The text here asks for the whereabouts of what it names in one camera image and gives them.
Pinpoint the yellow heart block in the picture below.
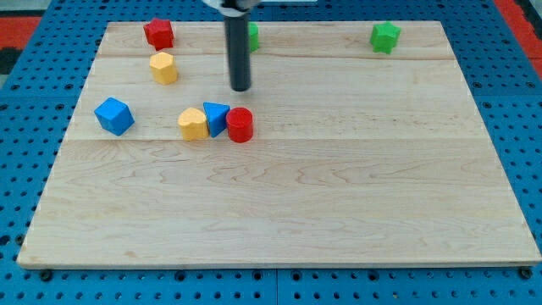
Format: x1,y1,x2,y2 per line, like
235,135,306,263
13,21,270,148
177,108,209,141

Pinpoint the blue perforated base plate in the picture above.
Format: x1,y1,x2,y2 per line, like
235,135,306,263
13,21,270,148
1,0,541,304

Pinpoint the green block behind rod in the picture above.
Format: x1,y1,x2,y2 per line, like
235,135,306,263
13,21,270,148
249,22,259,52

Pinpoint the red cylinder block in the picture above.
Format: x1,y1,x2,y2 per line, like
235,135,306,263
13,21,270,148
226,107,253,143

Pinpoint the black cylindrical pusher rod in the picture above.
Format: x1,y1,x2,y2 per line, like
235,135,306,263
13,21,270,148
224,13,252,92

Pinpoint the yellow hexagon block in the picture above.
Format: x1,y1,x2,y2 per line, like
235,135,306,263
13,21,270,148
149,52,178,85

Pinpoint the green star block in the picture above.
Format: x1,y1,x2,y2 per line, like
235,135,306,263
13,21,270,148
369,21,401,54

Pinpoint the blue triangle block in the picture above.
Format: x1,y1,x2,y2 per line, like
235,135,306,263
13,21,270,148
203,102,230,137

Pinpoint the blue cube block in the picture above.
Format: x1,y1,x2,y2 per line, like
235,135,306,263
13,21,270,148
94,97,135,136

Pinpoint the red star block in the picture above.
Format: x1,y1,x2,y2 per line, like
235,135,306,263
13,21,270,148
143,18,174,51

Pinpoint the wooden board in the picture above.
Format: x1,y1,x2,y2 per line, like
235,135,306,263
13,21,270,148
17,21,541,269

